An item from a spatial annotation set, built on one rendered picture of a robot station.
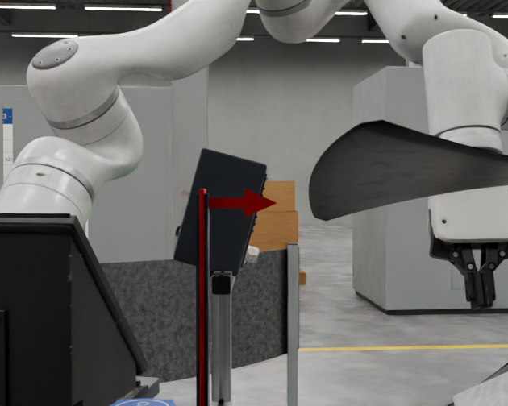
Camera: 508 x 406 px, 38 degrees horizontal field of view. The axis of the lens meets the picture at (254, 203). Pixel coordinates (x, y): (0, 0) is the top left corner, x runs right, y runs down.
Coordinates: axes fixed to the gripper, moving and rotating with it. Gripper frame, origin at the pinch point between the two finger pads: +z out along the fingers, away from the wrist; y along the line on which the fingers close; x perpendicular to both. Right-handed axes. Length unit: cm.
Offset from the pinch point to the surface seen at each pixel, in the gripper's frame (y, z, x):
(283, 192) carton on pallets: 10, -240, 753
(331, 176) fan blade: -19.4, -5.3, -26.9
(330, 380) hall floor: 20, -7, 380
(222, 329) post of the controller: -30.8, 0.4, 31.8
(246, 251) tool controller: -27.0, -12.4, 34.2
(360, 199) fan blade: -16.1, -5.2, -20.4
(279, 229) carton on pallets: 5, -197, 766
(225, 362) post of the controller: -30.4, 5.4, 32.5
